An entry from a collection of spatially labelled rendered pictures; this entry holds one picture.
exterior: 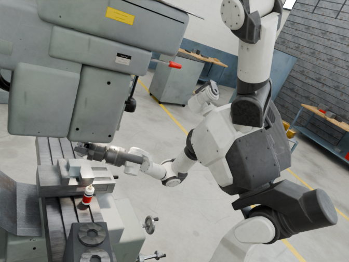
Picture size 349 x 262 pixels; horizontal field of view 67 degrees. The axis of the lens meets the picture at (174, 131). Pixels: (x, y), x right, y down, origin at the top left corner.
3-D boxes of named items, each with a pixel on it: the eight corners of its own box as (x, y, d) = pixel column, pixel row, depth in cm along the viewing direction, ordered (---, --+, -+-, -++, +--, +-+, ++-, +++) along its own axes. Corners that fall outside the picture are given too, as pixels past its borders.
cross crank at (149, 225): (149, 223, 177) (155, 210, 172) (156, 237, 168) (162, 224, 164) (127, 226, 168) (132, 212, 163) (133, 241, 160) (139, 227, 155)
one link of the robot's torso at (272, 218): (301, 225, 93) (285, 194, 96) (290, 241, 83) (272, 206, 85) (269, 233, 101) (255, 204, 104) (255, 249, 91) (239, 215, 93)
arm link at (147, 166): (127, 146, 121) (145, 155, 131) (122, 165, 118) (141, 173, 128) (137, 146, 117) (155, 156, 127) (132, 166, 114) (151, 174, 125)
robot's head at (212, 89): (206, 110, 106) (202, 95, 109) (223, 99, 101) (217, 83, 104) (195, 106, 102) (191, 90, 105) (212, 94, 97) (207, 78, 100)
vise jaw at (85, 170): (86, 165, 138) (88, 158, 137) (93, 183, 127) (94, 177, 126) (74, 165, 135) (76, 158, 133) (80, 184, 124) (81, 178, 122)
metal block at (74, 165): (76, 168, 131) (79, 158, 129) (79, 176, 127) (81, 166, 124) (65, 168, 128) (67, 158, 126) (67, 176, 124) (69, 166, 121)
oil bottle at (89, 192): (89, 198, 128) (94, 181, 123) (91, 205, 125) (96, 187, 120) (80, 199, 125) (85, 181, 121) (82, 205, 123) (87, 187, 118)
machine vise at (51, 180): (105, 174, 148) (109, 158, 143) (112, 193, 137) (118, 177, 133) (35, 176, 128) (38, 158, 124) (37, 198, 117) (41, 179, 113)
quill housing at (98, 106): (102, 121, 125) (119, 57, 112) (113, 146, 110) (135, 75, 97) (58, 117, 114) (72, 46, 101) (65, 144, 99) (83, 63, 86)
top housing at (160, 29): (151, 40, 117) (163, 2, 111) (177, 59, 98) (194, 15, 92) (31, 3, 91) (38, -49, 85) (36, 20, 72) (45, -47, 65)
